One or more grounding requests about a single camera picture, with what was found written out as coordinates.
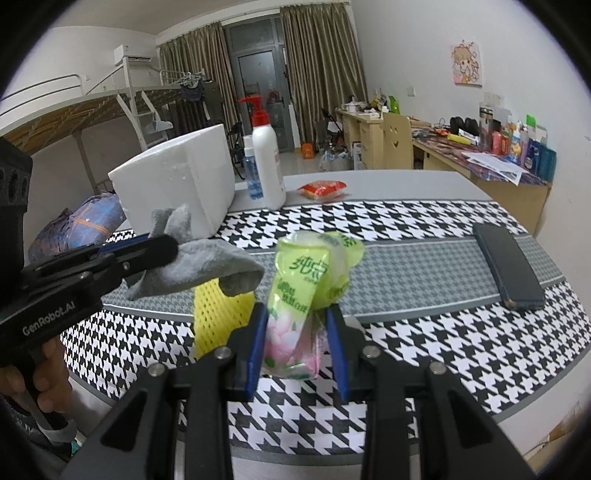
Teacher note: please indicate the row of toiletry bottles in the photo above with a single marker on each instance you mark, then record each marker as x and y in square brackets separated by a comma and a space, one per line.
[535, 157]

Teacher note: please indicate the black smartphone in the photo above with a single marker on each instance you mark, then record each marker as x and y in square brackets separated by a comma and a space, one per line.
[508, 267]

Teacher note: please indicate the wooden chair with smiley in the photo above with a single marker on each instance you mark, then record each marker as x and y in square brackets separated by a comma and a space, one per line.
[397, 143]

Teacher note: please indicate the houndstooth tablecloth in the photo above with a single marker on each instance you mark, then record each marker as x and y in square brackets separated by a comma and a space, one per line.
[415, 332]

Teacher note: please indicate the white carton box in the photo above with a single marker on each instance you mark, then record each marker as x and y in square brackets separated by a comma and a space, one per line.
[358, 156]

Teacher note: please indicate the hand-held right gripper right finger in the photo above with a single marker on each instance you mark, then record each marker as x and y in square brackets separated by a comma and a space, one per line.
[339, 355]

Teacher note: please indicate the blue plaid duvet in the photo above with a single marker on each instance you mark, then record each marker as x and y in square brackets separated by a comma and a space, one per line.
[87, 217]

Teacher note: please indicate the white bed ladder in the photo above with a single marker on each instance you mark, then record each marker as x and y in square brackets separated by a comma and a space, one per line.
[127, 117]

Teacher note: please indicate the yellow foam net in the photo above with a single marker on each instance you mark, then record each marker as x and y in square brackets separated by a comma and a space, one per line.
[217, 318]

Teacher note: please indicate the glass balcony door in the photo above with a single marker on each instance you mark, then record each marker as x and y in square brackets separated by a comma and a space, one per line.
[258, 74]

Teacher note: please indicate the red snack packet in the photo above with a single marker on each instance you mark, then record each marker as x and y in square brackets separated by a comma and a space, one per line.
[323, 189]

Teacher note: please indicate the dark printed desk mat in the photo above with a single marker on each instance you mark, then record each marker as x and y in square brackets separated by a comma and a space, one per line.
[443, 150]

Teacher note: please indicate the hanging dark clothes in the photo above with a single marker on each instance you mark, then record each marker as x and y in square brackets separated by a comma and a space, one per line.
[191, 92]

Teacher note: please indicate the white hanging bag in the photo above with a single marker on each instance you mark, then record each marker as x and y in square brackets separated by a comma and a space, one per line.
[161, 128]

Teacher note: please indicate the green bottle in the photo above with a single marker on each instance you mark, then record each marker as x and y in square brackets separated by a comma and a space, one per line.
[395, 105]

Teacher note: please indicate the yellow packet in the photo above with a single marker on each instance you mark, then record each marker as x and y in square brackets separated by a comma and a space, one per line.
[459, 139]

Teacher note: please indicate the blue spray bottle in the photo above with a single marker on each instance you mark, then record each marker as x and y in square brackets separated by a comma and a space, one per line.
[254, 180]

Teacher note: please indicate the person's left hand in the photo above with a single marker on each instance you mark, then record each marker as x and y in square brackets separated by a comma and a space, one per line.
[51, 369]

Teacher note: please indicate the light wooden desk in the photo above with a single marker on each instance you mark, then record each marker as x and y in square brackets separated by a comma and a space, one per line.
[508, 203]
[364, 143]

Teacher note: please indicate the cartoon wall poster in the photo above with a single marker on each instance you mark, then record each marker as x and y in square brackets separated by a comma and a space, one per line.
[466, 64]

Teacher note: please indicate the white pump lotion bottle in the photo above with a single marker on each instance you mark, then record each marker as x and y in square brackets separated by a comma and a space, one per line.
[268, 161]

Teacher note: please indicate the orange box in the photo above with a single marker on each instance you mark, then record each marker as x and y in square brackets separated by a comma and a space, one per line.
[308, 151]

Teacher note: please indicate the grey sock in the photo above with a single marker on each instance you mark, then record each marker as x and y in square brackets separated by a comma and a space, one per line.
[203, 267]

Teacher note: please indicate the green tissue packet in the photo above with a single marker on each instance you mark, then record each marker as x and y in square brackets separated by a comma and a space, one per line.
[295, 286]

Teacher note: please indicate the plastic bags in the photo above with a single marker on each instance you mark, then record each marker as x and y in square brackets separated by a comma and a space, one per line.
[334, 159]

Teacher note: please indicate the white wall socket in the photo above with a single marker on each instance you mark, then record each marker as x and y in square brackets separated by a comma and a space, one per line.
[492, 98]

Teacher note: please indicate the brown curtain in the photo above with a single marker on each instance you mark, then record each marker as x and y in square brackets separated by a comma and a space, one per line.
[207, 60]
[323, 69]

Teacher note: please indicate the white printed papers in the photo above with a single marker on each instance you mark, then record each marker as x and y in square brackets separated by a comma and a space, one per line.
[498, 166]

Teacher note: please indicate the white air conditioner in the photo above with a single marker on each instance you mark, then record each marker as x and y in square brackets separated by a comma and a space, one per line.
[131, 53]

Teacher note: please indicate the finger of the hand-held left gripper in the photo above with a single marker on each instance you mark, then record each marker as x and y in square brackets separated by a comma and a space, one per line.
[152, 254]
[124, 243]

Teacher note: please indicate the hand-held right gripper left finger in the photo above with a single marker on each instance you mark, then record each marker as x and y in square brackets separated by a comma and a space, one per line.
[256, 350]

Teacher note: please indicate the white foam box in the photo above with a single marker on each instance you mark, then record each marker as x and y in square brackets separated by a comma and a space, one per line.
[184, 180]

